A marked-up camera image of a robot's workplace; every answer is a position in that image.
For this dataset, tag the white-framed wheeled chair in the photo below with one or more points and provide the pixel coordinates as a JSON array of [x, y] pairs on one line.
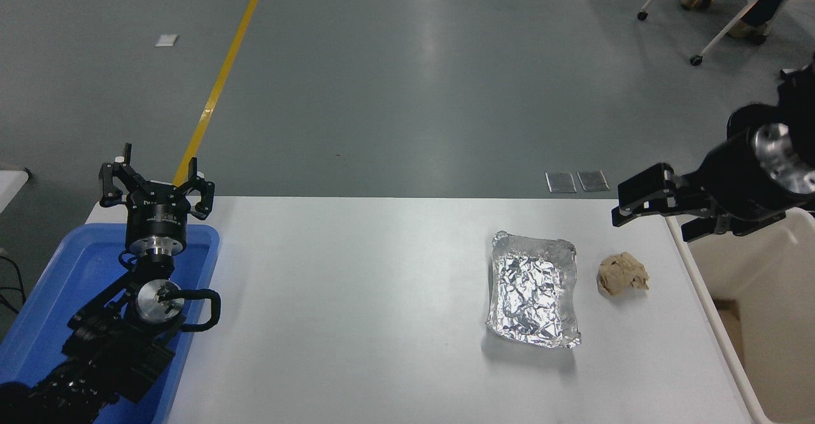
[[732, 20]]

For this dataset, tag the foil tray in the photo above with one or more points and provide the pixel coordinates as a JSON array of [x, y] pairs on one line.
[[533, 290]]

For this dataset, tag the blue plastic tray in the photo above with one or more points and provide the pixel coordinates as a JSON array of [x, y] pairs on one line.
[[70, 265]]

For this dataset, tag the white side table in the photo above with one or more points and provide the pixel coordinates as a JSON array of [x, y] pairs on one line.
[[9, 188]]

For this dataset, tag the person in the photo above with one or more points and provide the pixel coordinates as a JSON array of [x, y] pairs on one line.
[[745, 29]]

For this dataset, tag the large pale bin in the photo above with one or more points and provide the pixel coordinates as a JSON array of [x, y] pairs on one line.
[[764, 284]]

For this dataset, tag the crumpled tan paper ball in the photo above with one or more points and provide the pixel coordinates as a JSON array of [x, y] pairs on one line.
[[621, 274]]

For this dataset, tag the brown cardboard piece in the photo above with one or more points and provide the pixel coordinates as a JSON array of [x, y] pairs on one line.
[[729, 328]]

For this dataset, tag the metal floor plate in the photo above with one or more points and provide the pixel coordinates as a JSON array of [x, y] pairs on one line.
[[561, 181], [593, 180]]

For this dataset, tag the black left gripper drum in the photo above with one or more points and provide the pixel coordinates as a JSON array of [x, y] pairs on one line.
[[157, 217]]

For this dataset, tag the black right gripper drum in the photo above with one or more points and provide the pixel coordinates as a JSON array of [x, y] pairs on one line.
[[738, 179]]

